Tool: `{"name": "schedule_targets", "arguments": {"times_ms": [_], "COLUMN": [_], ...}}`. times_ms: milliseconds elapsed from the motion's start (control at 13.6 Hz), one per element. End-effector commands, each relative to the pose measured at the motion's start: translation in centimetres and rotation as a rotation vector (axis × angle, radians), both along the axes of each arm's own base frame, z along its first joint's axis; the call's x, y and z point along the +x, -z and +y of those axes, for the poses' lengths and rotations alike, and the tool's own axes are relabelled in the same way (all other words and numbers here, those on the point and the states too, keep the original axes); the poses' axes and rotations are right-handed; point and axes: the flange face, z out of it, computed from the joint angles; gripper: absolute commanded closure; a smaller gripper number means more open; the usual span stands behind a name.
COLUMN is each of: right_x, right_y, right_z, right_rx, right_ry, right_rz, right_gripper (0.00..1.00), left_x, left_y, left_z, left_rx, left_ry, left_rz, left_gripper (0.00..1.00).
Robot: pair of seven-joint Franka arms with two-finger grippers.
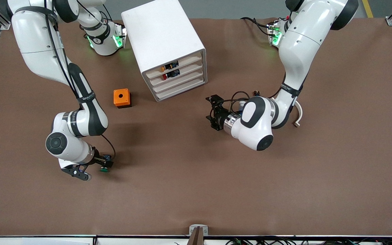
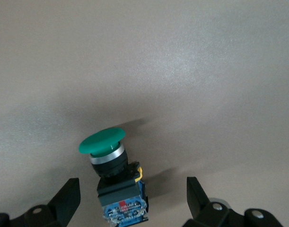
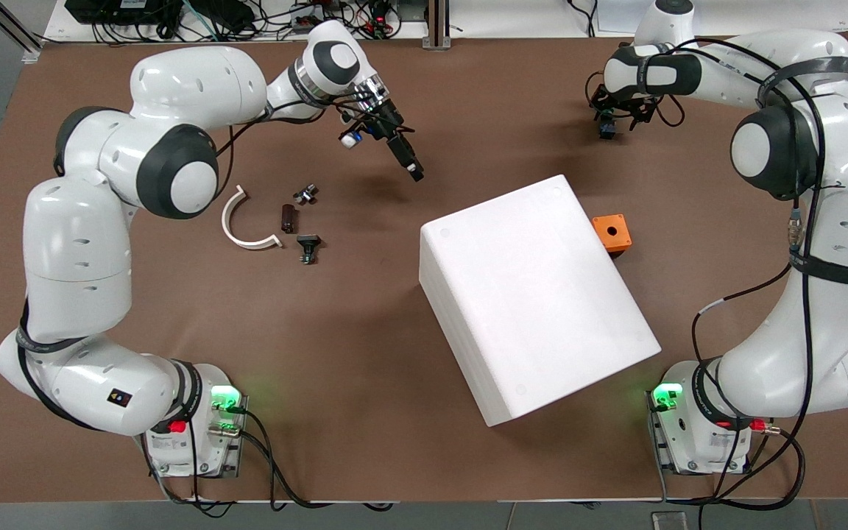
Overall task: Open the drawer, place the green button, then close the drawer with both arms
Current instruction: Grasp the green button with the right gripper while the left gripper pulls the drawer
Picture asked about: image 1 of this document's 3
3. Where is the green push button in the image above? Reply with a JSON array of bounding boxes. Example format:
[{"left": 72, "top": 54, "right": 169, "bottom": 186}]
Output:
[{"left": 100, "top": 155, "right": 114, "bottom": 173}]

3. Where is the white plastic drawer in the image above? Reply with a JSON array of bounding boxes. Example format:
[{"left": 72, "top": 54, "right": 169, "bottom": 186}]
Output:
[
  {"left": 154, "top": 74, "right": 207, "bottom": 101},
  {"left": 147, "top": 59, "right": 205, "bottom": 87},
  {"left": 145, "top": 51, "right": 204, "bottom": 80},
  {"left": 151, "top": 66, "right": 206, "bottom": 95}
]

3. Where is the red push button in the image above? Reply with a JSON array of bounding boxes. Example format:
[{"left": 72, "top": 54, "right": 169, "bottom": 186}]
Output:
[{"left": 162, "top": 69, "right": 180, "bottom": 81}]

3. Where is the yellow push button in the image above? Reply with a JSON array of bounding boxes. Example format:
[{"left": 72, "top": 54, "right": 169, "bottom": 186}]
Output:
[{"left": 161, "top": 61, "right": 179, "bottom": 72}]

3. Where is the white drawer cabinet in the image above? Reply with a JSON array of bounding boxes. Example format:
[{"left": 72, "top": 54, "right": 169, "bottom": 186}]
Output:
[{"left": 121, "top": 0, "right": 208, "bottom": 102}]

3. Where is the brown table cover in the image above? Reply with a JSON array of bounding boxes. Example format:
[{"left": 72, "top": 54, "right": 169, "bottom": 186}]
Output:
[{"left": 0, "top": 17, "right": 392, "bottom": 237}]

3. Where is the white semicircular clamp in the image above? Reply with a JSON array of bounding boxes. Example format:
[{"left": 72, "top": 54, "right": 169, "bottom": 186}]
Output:
[{"left": 293, "top": 102, "right": 304, "bottom": 128}]

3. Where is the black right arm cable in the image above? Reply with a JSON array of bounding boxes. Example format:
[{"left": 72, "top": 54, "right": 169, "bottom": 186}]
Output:
[{"left": 45, "top": 10, "right": 116, "bottom": 162}]

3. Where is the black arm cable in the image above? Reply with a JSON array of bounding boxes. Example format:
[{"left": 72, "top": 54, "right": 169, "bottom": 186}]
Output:
[
  {"left": 45, "top": 10, "right": 116, "bottom": 162},
  {"left": 226, "top": 90, "right": 287, "bottom": 114}
]

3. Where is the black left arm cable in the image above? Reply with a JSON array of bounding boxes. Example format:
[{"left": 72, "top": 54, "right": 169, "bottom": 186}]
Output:
[{"left": 226, "top": 90, "right": 287, "bottom": 114}]

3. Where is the orange button enclosure box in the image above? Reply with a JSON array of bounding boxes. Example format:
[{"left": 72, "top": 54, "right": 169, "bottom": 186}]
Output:
[{"left": 113, "top": 88, "right": 132, "bottom": 109}]

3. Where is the black base cable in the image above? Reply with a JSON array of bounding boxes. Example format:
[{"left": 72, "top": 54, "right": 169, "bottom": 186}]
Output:
[{"left": 240, "top": 16, "right": 272, "bottom": 35}]

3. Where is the white table edge rail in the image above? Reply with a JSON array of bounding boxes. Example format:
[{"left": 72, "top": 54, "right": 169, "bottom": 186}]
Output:
[{"left": 0, "top": 235, "right": 392, "bottom": 245}]

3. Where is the grey metal bracket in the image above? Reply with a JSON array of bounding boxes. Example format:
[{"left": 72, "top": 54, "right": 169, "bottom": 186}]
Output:
[{"left": 189, "top": 224, "right": 209, "bottom": 236}]

